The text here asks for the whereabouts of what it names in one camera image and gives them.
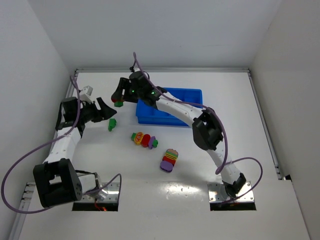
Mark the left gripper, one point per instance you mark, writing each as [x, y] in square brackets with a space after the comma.
[96, 113]

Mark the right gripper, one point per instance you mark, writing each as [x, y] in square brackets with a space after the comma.
[125, 90]

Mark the small green lego brick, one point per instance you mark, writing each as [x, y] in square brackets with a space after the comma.
[119, 104]

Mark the green curved lego brick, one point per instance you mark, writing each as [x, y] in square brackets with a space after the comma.
[112, 124]

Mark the red flower lego brick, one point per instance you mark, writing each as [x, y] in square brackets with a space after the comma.
[115, 100]

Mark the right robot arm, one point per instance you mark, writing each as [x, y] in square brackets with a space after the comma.
[207, 129]

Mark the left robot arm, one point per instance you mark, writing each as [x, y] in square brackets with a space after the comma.
[56, 179]

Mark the blue divided plastic bin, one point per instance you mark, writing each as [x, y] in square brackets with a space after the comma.
[171, 113]

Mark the green lego end brick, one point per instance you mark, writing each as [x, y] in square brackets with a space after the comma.
[133, 136]

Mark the yellow printed lego brick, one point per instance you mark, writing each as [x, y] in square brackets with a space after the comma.
[138, 138]

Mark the red round lego brick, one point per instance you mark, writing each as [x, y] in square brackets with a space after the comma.
[145, 140]

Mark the green lego brick with studs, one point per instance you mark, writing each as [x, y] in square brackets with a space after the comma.
[155, 143]

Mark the red lego brick in stack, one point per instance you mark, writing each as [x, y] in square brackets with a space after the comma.
[169, 159]

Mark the burger printed lego brick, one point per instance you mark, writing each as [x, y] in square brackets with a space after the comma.
[172, 154]

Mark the purple rounded lego brick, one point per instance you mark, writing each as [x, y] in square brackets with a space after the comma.
[166, 166]

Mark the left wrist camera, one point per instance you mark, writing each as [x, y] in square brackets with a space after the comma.
[85, 94]

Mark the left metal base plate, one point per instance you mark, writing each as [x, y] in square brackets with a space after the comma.
[108, 195]

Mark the metal base plate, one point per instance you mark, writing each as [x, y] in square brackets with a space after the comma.
[108, 195]
[217, 193]

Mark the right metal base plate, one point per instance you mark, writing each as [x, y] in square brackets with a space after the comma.
[217, 193]

